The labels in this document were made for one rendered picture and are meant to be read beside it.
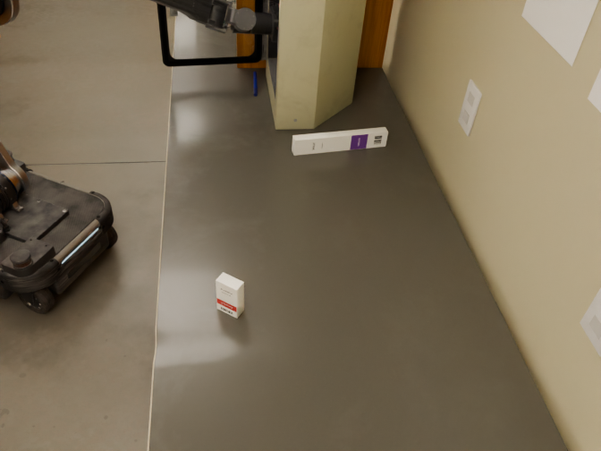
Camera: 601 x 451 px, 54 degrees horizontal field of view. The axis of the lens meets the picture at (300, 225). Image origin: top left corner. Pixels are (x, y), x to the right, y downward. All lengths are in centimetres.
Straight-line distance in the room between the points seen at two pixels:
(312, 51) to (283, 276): 62
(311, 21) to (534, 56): 58
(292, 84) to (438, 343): 80
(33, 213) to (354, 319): 167
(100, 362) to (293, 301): 124
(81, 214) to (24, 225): 21
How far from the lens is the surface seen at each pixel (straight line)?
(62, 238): 246
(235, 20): 161
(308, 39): 157
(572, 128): 111
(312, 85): 163
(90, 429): 219
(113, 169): 317
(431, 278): 131
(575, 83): 112
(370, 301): 123
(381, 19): 201
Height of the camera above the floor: 186
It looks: 42 degrees down
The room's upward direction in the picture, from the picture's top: 5 degrees clockwise
